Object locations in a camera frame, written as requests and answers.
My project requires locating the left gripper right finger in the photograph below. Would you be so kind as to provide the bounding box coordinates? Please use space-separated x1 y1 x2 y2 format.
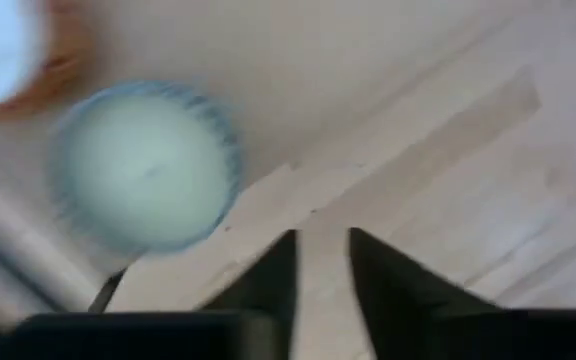
347 227 500 360

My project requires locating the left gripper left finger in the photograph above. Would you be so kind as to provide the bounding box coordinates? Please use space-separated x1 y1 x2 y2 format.
195 228 300 360

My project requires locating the wooden shelf with black legs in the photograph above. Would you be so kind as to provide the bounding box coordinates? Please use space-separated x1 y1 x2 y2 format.
0 0 544 334

